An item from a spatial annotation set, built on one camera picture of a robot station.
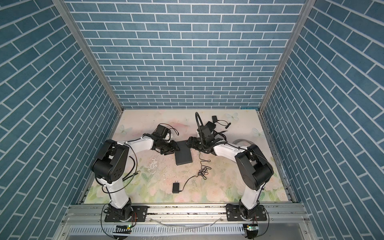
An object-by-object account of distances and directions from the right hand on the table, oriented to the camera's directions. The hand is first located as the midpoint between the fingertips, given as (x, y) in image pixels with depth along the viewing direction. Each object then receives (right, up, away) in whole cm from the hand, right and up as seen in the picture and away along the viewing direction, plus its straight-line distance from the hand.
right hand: (188, 143), depth 92 cm
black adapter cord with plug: (+28, +10, +19) cm, 35 cm away
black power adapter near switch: (+19, +15, +23) cm, 34 cm away
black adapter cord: (+9, -17, -5) cm, 19 cm away
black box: (-3, -8, +2) cm, 9 cm away
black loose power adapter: (-6, -23, -11) cm, 26 cm away
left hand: (-7, -5, +3) cm, 9 cm away
